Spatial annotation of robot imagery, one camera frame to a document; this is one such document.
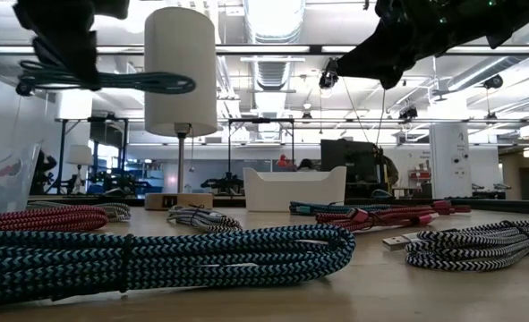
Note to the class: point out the white plastic bin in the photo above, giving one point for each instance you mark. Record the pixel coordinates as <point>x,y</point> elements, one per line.
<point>291,192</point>

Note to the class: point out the clear plastic bin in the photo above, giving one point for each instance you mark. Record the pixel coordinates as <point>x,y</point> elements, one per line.
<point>4,192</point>

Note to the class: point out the person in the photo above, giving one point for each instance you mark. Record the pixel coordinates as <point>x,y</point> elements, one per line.
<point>307,165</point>

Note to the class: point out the orange red object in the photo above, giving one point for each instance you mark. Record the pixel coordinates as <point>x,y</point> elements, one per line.
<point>284,162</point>

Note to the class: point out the black background robot arm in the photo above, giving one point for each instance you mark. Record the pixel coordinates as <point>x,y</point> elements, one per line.
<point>224,182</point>

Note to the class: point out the black hanging camera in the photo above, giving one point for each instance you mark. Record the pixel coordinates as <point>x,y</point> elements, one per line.
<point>24,87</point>
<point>494,82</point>
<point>408,113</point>
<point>327,80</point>

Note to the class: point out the black metal frame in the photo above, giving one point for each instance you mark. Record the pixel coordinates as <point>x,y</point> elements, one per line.
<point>124,147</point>

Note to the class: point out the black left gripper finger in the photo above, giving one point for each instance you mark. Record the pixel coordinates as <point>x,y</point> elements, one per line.
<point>87,58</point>
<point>56,56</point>

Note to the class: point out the black monitor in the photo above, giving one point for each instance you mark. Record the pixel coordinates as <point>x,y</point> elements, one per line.
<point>344,165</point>

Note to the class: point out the white column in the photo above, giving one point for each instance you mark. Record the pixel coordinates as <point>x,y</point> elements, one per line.
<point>449,179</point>

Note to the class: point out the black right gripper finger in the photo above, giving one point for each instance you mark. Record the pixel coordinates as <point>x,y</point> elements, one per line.
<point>390,80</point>
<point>380,53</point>

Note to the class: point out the black overhead frame beam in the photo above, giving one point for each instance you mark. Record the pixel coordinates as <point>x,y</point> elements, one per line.
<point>315,49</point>

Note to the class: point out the white background lamp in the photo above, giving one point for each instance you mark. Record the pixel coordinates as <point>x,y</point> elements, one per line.
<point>79,154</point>

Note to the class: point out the silver ceiling duct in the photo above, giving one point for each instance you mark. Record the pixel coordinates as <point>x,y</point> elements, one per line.
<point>273,18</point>

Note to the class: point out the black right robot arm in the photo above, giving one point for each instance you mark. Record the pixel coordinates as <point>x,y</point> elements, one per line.
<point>519,18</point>

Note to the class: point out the white shade table lamp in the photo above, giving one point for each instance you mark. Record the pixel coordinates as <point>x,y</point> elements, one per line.
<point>179,44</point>

